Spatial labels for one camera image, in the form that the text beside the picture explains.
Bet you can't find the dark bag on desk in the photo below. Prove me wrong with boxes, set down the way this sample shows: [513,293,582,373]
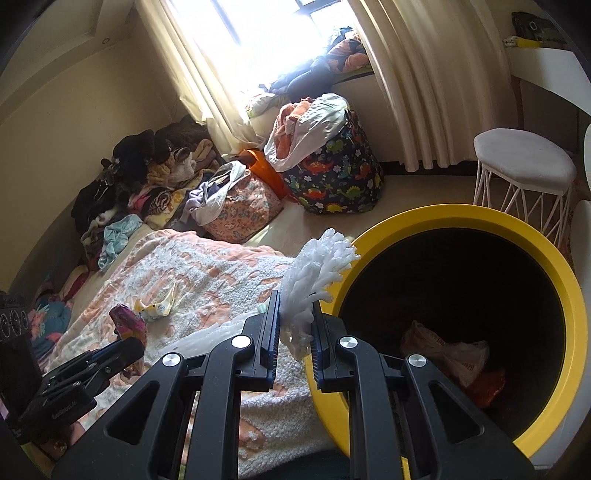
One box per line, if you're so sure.
[511,11,568,49]

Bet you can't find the white plastic straw bundle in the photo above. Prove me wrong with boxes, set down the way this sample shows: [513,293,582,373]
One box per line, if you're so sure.
[159,228,360,360]

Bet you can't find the light blue garment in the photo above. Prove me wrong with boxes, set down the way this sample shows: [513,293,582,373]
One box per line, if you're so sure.
[97,214,143,272]

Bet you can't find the dinosaur print laundry basket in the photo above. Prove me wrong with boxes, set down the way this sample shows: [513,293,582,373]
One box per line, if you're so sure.
[280,109,384,215]

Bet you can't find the pink purple wrapper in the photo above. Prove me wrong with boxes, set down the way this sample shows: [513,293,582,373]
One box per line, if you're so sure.
[109,304,147,346]

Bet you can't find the teal floral pillow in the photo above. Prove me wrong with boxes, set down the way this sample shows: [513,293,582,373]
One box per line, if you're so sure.
[28,294,72,361]

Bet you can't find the white plastic bag with clothes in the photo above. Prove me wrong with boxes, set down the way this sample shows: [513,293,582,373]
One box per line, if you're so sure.
[263,93,349,173]

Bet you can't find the pink floral fabric bag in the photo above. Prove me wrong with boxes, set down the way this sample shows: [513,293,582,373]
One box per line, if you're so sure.
[204,172,283,243]

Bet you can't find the orange white bed blanket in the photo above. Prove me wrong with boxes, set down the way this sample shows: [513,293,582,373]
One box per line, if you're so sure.
[44,230,334,478]

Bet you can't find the yellow rimmed black trash bin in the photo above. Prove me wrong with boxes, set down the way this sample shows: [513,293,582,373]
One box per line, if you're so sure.
[307,204,590,479]

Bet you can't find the cream left curtain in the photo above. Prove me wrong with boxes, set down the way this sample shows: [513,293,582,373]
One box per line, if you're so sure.
[135,1,264,155]

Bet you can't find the grey bed headboard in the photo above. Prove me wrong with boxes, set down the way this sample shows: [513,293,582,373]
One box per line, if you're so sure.
[8,202,84,303]

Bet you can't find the clothes pile on bed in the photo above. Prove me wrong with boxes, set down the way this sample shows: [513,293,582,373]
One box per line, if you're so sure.
[69,114,233,273]

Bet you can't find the orange bag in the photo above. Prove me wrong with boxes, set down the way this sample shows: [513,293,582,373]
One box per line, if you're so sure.
[238,149,288,199]

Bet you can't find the cream curtain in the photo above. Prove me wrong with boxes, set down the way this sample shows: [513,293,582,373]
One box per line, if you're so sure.
[349,1,518,172]
[135,1,264,155]

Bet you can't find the yellow white wrapper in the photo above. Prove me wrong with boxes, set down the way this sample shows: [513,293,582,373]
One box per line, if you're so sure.
[132,282,176,322]

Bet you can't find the clothes pile on windowsill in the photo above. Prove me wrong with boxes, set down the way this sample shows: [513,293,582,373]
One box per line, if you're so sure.
[245,27,373,119]

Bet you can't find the cream right curtain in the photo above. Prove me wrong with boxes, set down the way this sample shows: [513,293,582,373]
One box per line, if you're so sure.
[349,1,518,172]

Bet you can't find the white stool grey cushion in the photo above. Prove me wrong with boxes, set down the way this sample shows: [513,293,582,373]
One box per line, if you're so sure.
[473,128,576,246]

